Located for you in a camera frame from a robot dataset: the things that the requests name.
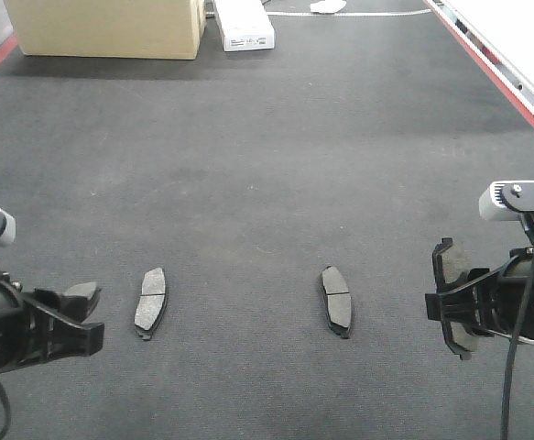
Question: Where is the white long carton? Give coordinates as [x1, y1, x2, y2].
[213, 0, 276, 52]

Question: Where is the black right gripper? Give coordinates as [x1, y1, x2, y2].
[425, 247, 534, 344]

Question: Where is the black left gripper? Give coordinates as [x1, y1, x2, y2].
[0, 272, 104, 373]

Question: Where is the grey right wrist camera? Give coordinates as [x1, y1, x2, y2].
[478, 180, 534, 221]

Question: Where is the white crumpled cloth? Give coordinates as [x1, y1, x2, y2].
[310, 0, 347, 15]

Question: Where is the cardboard box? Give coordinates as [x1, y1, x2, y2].
[5, 0, 206, 60]

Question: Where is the white machine beside conveyor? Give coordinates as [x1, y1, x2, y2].
[443, 1, 534, 96]

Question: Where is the brake pad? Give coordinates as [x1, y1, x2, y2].
[134, 267, 169, 341]
[426, 237, 478, 361]
[321, 266, 353, 339]
[60, 281, 101, 323]

